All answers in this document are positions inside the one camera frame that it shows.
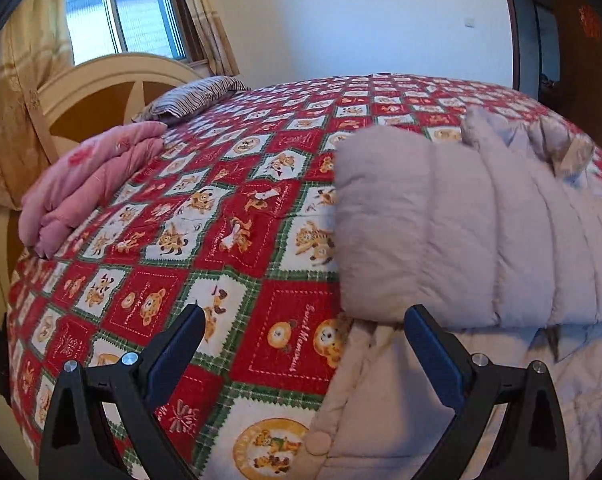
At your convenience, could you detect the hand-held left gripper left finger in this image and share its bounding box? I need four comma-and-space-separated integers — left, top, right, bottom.
38, 303, 206, 480

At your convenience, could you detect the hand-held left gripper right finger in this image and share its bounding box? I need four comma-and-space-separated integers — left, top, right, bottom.
404, 304, 570, 480

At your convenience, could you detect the light grey puffer jacket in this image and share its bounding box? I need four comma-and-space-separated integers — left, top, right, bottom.
299, 106, 602, 480

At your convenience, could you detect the red printed bed cover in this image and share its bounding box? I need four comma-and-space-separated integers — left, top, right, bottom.
7, 73, 602, 480

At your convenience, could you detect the pink folded quilt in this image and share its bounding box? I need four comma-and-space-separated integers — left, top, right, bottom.
19, 121, 168, 260

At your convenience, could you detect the striped pillow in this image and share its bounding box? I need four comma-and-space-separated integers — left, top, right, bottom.
132, 75, 252, 127

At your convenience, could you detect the cream wooden headboard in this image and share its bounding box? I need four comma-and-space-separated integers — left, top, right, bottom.
0, 53, 213, 341

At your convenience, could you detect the beige curtain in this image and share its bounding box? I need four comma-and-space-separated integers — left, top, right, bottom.
0, 0, 75, 210
173, 0, 241, 78

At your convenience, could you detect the brown wooden door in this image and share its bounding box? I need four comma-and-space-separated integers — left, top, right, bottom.
530, 0, 602, 161

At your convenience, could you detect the window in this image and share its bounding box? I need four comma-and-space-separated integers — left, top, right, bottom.
64, 0, 190, 67

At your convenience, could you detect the red door decoration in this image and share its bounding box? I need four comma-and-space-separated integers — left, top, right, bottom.
578, 5, 602, 41

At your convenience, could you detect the dark door frame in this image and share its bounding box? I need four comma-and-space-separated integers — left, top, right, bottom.
497, 0, 542, 95

